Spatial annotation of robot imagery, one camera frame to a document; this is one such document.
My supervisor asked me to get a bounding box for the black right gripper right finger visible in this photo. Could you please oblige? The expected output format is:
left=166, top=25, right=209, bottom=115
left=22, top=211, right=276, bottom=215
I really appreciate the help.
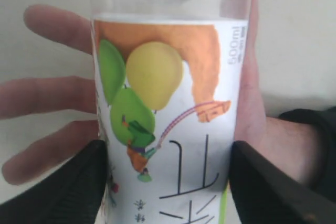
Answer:
left=229, top=141, right=335, bottom=223

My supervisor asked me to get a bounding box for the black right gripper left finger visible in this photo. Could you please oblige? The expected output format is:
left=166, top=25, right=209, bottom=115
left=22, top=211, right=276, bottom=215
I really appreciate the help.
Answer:
left=1, top=140, right=107, bottom=224

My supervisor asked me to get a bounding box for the tea bottle with fruit label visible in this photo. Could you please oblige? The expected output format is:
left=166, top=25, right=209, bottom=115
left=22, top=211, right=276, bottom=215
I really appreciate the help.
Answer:
left=91, top=0, right=251, bottom=223

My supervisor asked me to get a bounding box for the open bare human hand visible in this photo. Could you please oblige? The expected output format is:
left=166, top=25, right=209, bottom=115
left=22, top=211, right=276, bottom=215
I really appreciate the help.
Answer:
left=0, top=0, right=326, bottom=187

